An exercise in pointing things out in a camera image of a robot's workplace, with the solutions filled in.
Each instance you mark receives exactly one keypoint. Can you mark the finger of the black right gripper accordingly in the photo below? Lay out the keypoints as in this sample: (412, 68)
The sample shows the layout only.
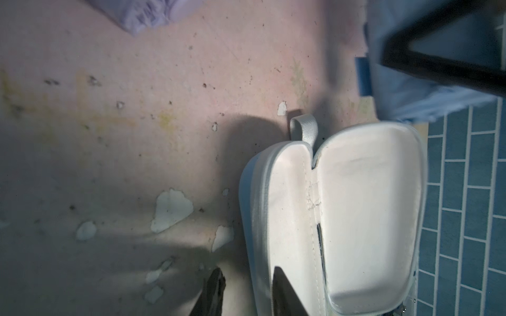
(397, 53)

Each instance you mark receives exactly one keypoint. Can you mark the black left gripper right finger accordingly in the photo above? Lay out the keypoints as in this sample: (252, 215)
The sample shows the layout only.
(284, 298)

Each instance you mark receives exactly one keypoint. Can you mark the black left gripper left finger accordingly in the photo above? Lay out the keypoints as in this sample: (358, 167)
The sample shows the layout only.
(210, 301)

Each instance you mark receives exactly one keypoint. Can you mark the light blue umbrella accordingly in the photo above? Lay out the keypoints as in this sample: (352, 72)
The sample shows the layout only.
(402, 97)

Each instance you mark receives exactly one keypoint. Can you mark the lilac folded umbrella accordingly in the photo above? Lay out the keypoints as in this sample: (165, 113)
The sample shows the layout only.
(134, 16)

